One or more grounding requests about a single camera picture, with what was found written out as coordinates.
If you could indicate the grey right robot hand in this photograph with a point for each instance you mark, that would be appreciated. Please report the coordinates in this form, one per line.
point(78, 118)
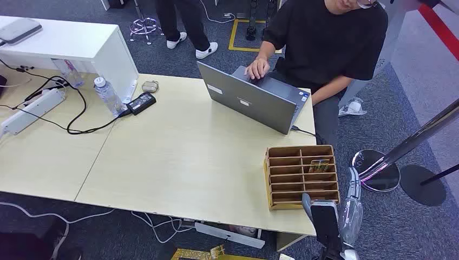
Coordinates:
point(351, 215)

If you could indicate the person's right forearm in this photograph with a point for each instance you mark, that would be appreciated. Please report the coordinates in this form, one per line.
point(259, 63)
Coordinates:
point(267, 50)

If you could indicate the person's left forearm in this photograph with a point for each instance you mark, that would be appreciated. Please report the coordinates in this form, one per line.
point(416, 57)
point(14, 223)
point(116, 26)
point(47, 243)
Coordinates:
point(328, 91)

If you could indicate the yellow green card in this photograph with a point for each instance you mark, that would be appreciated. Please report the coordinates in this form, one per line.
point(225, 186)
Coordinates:
point(319, 166)

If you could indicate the wooden card organizer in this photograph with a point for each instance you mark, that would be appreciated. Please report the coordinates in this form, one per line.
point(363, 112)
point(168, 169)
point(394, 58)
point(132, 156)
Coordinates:
point(287, 179)

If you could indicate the person's right hand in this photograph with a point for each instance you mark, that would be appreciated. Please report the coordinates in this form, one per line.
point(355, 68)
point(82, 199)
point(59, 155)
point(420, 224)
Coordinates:
point(257, 68)

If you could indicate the seated person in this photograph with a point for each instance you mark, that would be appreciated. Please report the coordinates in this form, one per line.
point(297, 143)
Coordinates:
point(322, 39)

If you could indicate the standing person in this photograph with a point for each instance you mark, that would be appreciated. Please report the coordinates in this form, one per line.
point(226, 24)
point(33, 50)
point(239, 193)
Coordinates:
point(186, 21)

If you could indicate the black stanchion base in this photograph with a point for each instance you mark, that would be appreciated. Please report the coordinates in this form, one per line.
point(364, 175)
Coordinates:
point(423, 186)

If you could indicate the white table crossbar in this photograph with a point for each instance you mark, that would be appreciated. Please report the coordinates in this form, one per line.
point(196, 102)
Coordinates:
point(229, 235)

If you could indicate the grey laptop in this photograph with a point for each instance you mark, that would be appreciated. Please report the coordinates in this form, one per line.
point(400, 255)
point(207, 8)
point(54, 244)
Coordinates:
point(251, 102)

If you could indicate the yellow printed box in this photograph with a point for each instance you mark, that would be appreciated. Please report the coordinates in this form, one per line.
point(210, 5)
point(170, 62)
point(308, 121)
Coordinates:
point(197, 254)

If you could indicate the white gate panel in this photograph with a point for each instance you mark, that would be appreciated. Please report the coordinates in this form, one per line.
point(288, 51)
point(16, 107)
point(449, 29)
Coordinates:
point(389, 43)

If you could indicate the red barrier belt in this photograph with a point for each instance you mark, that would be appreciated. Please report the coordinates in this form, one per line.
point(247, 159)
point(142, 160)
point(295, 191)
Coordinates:
point(439, 30)

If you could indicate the yellow floor tape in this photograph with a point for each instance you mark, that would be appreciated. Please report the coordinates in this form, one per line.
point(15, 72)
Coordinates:
point(232, 36)

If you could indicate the black robot legs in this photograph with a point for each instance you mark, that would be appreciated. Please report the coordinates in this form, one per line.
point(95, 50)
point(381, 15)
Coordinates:
point(252, 21)

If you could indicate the black power adapter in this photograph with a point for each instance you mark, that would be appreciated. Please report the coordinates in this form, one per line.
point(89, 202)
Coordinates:
point(141, 103)

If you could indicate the grey earbuds case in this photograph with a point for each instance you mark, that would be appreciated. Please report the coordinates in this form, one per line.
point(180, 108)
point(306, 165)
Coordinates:
point(150, 86)

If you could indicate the clear water bottle white cap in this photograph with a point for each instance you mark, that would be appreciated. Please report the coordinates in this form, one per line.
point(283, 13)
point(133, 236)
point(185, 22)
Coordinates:
point(108, 96)

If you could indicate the chrome stool base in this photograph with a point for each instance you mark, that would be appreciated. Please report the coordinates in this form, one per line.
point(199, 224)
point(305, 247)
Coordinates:
point(144, 27)

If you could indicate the clear bottle pink label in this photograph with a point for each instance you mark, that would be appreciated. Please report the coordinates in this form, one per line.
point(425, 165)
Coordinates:
point(69, 73)

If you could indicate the white cabinet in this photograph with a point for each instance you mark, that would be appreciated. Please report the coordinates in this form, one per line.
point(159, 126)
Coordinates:
point(71, 41)

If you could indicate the black object on floor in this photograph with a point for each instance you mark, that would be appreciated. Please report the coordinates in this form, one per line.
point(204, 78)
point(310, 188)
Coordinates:
point(21, 245)

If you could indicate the white power strip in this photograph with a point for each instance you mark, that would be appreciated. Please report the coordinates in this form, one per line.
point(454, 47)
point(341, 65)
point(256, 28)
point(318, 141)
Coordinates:
point(32, 111)

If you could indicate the grey flat device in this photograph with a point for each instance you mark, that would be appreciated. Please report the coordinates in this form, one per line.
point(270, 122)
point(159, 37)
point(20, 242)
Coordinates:
point(18, 30)

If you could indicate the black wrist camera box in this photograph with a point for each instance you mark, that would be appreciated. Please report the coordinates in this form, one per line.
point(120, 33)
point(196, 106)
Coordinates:
point(324, 222)

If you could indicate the chrome stanchion post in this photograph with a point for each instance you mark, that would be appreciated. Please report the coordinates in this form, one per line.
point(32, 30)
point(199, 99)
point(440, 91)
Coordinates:
point(408, 143)

